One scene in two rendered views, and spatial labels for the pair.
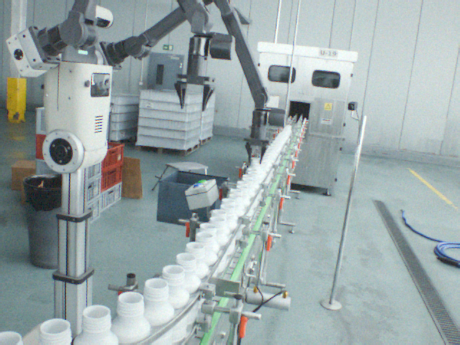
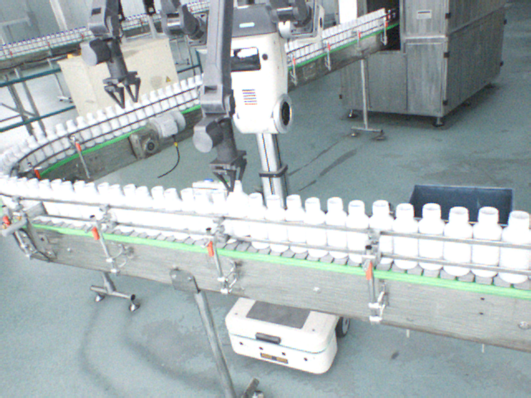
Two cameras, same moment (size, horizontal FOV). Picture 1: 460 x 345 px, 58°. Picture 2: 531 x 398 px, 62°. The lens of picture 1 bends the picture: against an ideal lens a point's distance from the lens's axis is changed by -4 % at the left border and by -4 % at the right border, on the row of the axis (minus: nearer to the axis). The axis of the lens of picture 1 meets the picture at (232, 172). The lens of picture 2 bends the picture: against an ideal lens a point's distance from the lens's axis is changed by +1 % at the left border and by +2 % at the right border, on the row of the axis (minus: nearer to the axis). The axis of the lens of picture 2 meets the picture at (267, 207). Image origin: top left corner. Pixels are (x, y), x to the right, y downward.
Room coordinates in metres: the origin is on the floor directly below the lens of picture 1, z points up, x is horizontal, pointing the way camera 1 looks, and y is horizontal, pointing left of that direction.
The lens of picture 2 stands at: (2.14, -1.12, 1.71)
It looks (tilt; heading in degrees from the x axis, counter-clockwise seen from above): 28 degrees down; 111
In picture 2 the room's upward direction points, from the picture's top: 11 degrees counter-clockwise
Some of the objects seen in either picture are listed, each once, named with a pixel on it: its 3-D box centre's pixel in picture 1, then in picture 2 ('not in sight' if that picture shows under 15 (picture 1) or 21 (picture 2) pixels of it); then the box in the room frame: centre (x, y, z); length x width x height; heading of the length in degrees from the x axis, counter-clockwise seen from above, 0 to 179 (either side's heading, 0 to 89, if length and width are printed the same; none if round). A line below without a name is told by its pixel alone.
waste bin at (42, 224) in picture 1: (54, 221); not in sight; (3.03, 1.31, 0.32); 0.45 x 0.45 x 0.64
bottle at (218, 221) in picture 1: (214, 251); (74, 203); (0.96, 0.02, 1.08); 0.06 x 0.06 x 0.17
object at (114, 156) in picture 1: (96, 155); not in sight; (4.56, 1.51, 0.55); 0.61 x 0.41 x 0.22; 173
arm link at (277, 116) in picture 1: (271, 110); (212, 122); (1.65, -0.12, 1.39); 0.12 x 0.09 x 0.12; 80
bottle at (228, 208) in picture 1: (223, 236); (97, 206); (1.08, 0.00, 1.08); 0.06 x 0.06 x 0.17
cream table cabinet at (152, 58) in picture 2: not in sight; (130, 100); (-1.08, 3.46, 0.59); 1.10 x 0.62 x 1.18; 63
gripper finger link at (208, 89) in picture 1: (200, 94); (121, 93); (1.24, 0.12, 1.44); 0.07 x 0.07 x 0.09; 81
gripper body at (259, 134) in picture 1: (258, 133); (226, 150); (1.65, -0.08, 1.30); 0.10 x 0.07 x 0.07; 80
